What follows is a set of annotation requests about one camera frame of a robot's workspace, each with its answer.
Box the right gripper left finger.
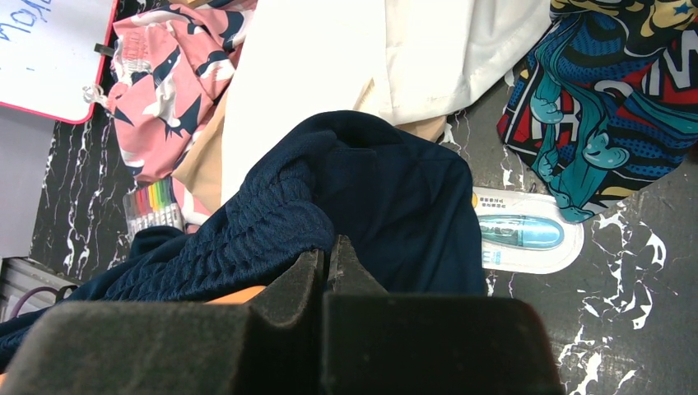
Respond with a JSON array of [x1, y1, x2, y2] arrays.
[[247, 250, 324, 328]]

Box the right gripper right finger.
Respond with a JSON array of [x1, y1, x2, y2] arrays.
[[327, 235, 388, 295]]

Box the navy blue shorts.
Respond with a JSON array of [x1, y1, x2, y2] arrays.
[[0, 109, 489, 372]]

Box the orange hanger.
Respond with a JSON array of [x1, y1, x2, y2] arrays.
[[207, 286, 265, 304]]

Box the beige shorts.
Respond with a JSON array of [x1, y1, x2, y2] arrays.
[[172, 82, 447, 217]]

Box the white shorts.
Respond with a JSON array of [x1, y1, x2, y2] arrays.
[[221, 1, 551, 200]]

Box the pink patterned shorts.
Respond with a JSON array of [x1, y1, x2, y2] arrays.
[[81, 0, 260, 233]]

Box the comic print shorts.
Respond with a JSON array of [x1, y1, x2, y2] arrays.
[[497, 1, 697, 223]]

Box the colour marker pack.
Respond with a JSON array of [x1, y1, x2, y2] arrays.
[[123, 178, 185, 242]]

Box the blue correction tape package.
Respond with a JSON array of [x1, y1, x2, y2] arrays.
[[472, 187, 584, 275]]

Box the pink framed whiteboard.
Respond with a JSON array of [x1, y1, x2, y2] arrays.
[[1, 0, 118, 124]]

